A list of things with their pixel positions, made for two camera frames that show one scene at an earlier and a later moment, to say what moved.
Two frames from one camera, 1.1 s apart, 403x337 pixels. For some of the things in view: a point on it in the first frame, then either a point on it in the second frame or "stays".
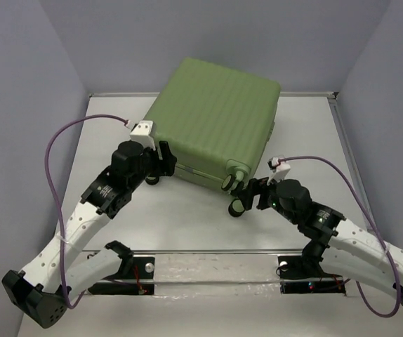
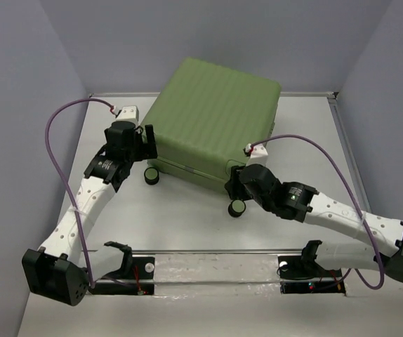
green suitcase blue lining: x=216 y=121 stays
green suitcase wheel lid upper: x=236 y=208 stays
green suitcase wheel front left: x=152 y=180 stays
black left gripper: x=169 y=161 -> x=149 y=150
